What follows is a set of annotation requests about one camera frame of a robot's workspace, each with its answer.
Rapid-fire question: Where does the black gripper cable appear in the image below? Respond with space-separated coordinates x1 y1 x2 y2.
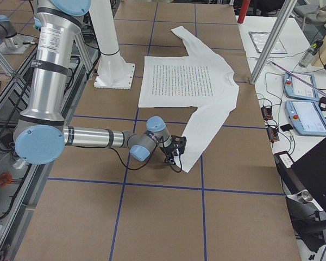
112 146 185 173

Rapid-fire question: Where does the white central pedestal column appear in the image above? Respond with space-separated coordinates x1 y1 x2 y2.
89 0 135 89

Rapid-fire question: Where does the metal reacher stick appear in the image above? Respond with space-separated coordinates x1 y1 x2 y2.
268 60 326 97

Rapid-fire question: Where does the blue teach pendant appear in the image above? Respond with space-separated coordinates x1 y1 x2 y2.
285 100 326 136
284 73 319 101

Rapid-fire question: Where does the lower blue teach pendant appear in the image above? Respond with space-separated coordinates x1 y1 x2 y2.
285 100 326 136

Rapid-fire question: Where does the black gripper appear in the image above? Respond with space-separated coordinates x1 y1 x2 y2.
165 135 187 164

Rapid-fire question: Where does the upper blue teach pendant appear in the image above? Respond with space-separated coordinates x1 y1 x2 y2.
284 73 319 101

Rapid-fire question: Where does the red cylinder bottle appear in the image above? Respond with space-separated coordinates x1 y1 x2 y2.
237 0 250 24

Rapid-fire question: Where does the aluminium frame post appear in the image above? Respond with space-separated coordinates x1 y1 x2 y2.
249 0 297 85

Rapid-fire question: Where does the clear water bottle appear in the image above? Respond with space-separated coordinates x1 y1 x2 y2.
298 39 324 68

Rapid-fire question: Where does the black laptop computer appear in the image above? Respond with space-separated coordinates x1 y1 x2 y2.
273 135 326 237

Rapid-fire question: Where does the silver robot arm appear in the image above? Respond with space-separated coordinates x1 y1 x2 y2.
14 1 186 165

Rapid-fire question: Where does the white long-sleeve printed shirt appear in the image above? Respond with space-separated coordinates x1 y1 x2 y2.
139 26 239 172

